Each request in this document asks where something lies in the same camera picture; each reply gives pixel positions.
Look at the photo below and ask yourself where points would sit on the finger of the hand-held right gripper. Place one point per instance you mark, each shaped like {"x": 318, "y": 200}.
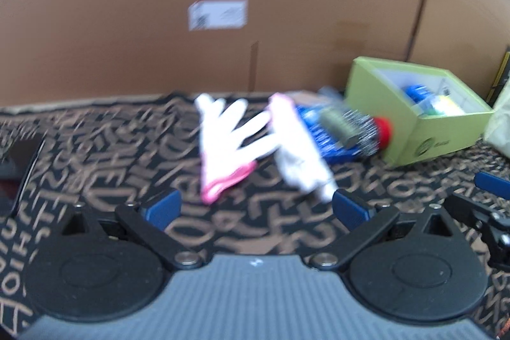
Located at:
{"x": 496, "y": 228}
{"x": 496, "y": 185}

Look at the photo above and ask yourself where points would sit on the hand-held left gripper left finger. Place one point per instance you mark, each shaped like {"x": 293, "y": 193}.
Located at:
{"x": 161, "y": 208}

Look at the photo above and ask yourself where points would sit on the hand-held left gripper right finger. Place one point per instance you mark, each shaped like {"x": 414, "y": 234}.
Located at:
{"x": 350, "y": 208}

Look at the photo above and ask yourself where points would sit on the white glove with pink cuff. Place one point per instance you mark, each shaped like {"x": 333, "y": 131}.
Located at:
{"x": 223, "y": 141}
{"x": 301, "y": 156}

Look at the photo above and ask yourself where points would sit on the light green cardboard box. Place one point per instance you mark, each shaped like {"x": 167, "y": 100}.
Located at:
{"x": 402, "y": 133}

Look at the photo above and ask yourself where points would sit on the blue pack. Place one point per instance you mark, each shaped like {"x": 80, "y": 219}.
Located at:
{"x": 416, "y": 94}

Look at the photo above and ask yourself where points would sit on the black letter-printed mat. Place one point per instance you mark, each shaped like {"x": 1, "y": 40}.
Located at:
{"x": 119, "y": 149}

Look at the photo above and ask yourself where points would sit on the blue packet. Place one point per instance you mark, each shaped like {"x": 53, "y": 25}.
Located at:
{"x": 318, "y": 141}

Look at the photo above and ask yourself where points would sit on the olive grey cylinder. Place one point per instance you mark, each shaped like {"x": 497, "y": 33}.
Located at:
{"x": 338, "y": 125}

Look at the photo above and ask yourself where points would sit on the black yellow object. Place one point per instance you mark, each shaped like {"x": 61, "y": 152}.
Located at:
{"x": 503, "y": 77}

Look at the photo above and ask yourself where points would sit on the clear plastic item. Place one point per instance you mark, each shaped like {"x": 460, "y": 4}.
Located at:
{"x": 330, "y": 95}

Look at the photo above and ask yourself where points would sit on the black flat object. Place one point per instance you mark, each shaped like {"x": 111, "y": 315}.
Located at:
{"x": 18, "y": 158}

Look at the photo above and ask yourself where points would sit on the brown cardboard panel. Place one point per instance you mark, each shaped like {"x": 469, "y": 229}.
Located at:
{"x": 159, "y": 25}
{"x": 462, "y": 5}

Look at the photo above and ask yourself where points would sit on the white paper label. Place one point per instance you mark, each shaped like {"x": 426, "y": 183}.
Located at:
{"x": 218, "y": 14}

